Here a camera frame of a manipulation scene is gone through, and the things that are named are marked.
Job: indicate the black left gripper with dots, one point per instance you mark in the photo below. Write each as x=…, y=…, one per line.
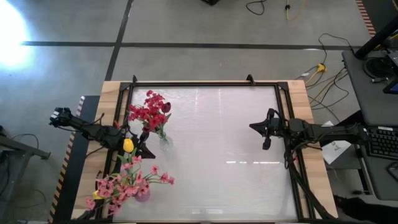
x=141, y=138

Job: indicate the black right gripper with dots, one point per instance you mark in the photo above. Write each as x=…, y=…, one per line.
x=273, y=127

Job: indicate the yellow tulip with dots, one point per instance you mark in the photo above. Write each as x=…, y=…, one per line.
x=97, y=196
x=128, y=145

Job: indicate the clear glass vase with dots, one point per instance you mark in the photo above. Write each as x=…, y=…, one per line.
x=166, y=141

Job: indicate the purple glass vase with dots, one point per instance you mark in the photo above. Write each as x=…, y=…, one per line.
x=143, y=197

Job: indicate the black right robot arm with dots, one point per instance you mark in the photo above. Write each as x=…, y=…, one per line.
x=326, y=133

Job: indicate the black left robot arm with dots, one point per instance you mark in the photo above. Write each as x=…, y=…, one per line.
x=90, y=130

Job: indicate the white table mat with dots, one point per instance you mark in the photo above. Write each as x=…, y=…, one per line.
x=199, y=180

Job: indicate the black floor mat striped edge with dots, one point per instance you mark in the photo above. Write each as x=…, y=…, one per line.
x=77, y=161
x=379, y=9

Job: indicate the small white plug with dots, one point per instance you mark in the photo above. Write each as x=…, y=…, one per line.
x=305, y=74

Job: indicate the white paper box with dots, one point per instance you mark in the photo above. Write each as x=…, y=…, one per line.
x=337, y=149

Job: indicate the yellow power plug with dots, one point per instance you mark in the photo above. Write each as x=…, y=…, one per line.
x=321, y=68

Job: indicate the black desk leg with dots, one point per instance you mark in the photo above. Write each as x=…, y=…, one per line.
x=363, y=174

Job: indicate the grey desk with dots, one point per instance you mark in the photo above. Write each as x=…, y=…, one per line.
x=373, y=105

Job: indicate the grey metal stand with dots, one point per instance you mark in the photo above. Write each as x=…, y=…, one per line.
x=25, y=149

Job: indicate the black keyboard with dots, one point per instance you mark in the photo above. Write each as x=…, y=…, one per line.
x=384, y=143

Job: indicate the black floor object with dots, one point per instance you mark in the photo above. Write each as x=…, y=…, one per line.
x=211, y=2

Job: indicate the black device blue screen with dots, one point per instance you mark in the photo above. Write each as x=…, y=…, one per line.
x=392, y=88

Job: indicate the black computer mouse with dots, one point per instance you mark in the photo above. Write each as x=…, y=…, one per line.
x=394, y=171

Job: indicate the black monitor pole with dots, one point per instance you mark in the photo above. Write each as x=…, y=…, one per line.
x=376, y=39

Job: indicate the black frame clamp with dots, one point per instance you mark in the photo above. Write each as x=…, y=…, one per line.
x=134, y=78
x=249, y=78

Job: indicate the black aluminium table frame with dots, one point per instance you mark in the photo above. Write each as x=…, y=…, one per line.
x=202, y=84

